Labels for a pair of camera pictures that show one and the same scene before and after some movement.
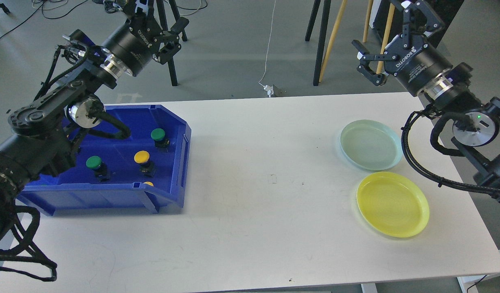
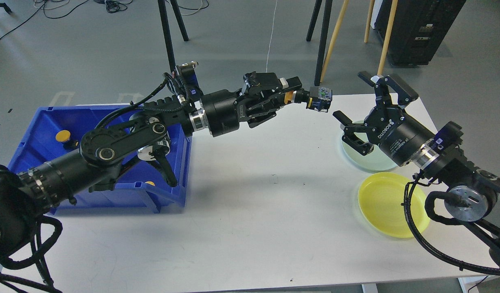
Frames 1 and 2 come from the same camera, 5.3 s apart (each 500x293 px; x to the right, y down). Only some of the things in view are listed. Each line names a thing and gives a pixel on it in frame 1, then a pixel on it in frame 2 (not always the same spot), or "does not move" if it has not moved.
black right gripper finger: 407,6 -> 404,95
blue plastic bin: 137,174 does not move
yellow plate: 392,204 does not move
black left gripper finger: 141,16 -> 262,84
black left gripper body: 132,45 -> 224,111
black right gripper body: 410,59 -> 398,134
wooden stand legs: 367,21 does not move
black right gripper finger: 364,68 -> 349,137
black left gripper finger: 171,39 -> 258,113
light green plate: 371,145 does not move
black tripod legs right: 326,10 does not move
